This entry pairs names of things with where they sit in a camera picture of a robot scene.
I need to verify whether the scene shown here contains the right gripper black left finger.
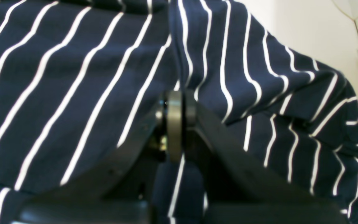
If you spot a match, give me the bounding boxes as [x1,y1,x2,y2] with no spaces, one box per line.
[13,91,183,224]

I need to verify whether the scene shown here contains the navy white striped t-shirt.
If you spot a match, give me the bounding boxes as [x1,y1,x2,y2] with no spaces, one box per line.
[0,0,358,224]

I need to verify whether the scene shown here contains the white bin left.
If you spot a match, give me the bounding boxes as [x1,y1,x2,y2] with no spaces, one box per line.
[333,0,358,50]

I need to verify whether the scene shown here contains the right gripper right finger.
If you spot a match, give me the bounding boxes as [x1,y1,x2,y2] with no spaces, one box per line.
[183,91,348,224]

